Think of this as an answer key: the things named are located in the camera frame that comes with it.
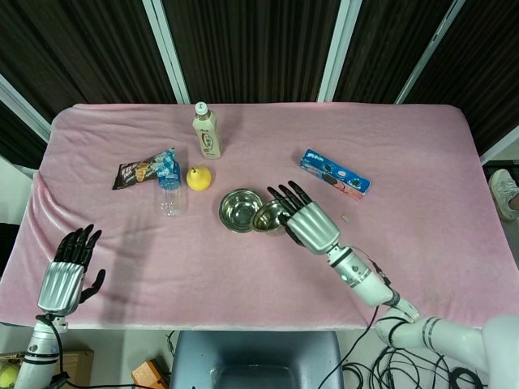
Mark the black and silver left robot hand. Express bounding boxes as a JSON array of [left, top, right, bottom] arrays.
[[37, 224, 107, 318]]

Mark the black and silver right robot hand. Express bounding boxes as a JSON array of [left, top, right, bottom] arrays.
[[266, 180, 341, 257]]

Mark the stainless steel bowl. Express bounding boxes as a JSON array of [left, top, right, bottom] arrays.
[[219, 188, 263, 234], [221, 189, 260, 231], [251, 199, 285, 234]]

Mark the blue and pink cookie box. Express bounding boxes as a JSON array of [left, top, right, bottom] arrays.
[[299, 148, 372, 203]]

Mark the brown cardboard box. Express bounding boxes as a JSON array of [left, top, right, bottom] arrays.
[[0, 349, 96, 389]]

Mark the yellow green tennis ball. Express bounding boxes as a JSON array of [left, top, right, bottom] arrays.
[[0, 361, 19, 389]]

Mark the pink table cloth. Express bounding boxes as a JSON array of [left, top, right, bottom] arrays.
[[0, 102, 504, 332]]

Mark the orange box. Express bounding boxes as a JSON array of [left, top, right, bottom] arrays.
[[131, 357, 172, 389]]

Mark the milk tea bottle white cap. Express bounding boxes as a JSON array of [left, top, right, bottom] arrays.
[[191, 101, 223, 160]]

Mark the brown and blue snack bag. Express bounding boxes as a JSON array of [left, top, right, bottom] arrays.
[[111, 147, 178, 191]]

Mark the clear water bottle blue label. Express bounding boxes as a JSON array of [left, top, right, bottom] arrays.
[[156, 160, 190, 218]]

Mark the grey blue chair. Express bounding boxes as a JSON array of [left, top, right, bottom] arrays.
[[169, 330, 345, 389]]

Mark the dark ribbed partition panel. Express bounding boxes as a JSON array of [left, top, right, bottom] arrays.
[[161, 0, 344, 105], [417, 0, 519, 156], [333, 0, 448, 105], [0, 0, 178, 125]]

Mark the white sneaker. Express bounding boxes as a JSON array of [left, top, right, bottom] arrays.
[[487, 169, 519, 222]]

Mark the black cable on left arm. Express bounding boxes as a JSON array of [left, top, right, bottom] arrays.
[[35, 314, 82, 389]]

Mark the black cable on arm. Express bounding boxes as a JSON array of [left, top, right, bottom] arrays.
[[342, 246, 406, 368], [35, 314, 82, 389]]

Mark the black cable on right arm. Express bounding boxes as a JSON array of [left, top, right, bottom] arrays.
[[342, 246, 406, 368]]

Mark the black floor cable bundle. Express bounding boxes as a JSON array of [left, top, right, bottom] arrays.
[[342, 344, 490, 389]]

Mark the white partition frame post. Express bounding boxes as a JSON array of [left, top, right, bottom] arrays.
[[151, 0, 192, 105], [394, 0, 466, 105], [0, 74, 53, 143], [479, 120, 519, 164], [317, 0, 362, 103]]

